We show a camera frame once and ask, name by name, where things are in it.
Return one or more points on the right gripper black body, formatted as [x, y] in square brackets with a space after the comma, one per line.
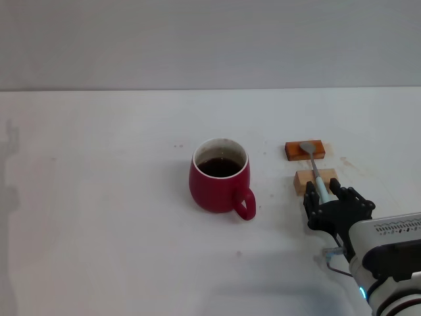
[342, 215]

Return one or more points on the light wooden spoon rest block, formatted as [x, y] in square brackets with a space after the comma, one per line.
[301, 182]

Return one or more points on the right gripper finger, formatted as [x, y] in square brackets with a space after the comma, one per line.
[312, 199]
[343, 194]

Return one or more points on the dark brown wooden block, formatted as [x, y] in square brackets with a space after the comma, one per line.
[292, 153]

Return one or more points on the red ceramic coffee cup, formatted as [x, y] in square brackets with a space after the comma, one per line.
[213, 194]

